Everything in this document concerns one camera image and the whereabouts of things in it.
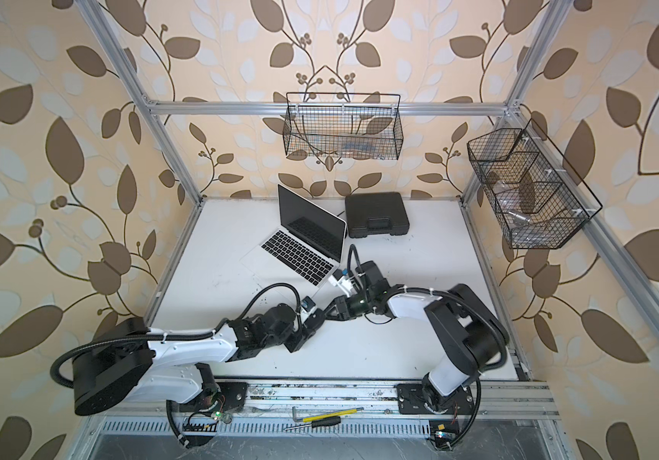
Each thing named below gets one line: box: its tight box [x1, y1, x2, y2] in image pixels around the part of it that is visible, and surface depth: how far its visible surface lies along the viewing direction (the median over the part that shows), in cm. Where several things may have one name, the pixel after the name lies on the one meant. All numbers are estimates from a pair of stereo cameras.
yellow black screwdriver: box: [282, 407, 365, 432], surface depth 73 cm
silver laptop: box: [240, 184, 348, 299], surface depth 104 cm
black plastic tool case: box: [344, 191, 410, 239], surface depth 116 cm
